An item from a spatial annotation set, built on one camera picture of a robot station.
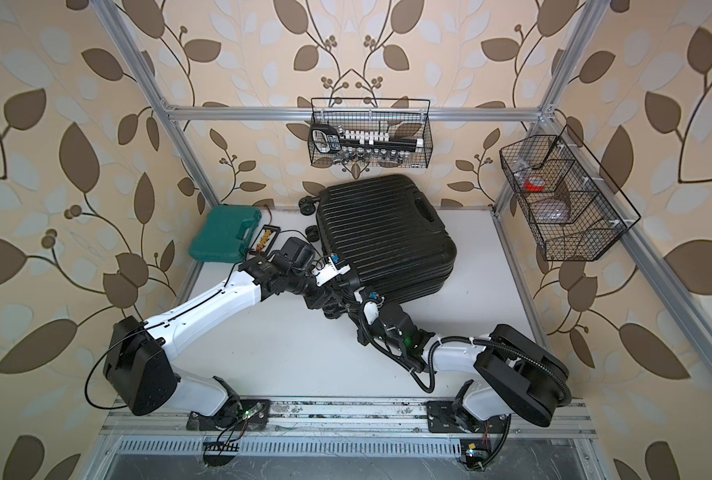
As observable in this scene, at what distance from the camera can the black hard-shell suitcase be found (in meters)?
0.81

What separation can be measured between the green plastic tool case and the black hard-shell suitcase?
280 mm

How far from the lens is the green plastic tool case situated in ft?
3.41

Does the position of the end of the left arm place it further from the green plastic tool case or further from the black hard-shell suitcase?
the green plastic tool case
